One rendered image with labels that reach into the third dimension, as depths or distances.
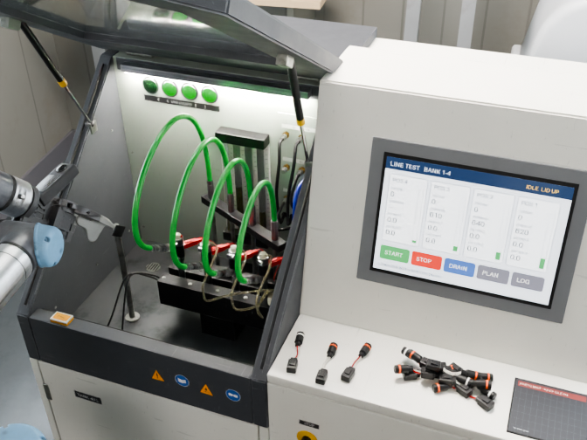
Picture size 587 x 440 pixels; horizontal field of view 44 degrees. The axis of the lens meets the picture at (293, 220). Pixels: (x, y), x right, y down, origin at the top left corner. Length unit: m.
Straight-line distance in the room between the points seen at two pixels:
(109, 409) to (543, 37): 2.09
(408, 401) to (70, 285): 0.99
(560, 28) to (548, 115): 1.50
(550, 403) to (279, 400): 0.60
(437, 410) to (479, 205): 0.45
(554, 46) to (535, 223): 1.54
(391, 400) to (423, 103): 0.65
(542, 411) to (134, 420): 1.04
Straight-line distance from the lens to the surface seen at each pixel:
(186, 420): 1.96
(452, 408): 1.66
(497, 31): 3.81
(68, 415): 2.23
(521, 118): 1.57
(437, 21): 3.81
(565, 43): 3.07
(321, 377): 1.66
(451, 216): 1.64
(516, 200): 1.61
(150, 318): 2.10
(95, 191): 2.13
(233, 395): 1.80
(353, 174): 1.67
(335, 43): 1.98
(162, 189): 2.24
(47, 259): 1.34
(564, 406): 1.72
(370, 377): 1.69
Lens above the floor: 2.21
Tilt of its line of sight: 35 degrees down
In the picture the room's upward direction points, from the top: 1 degrees counter-clockwise
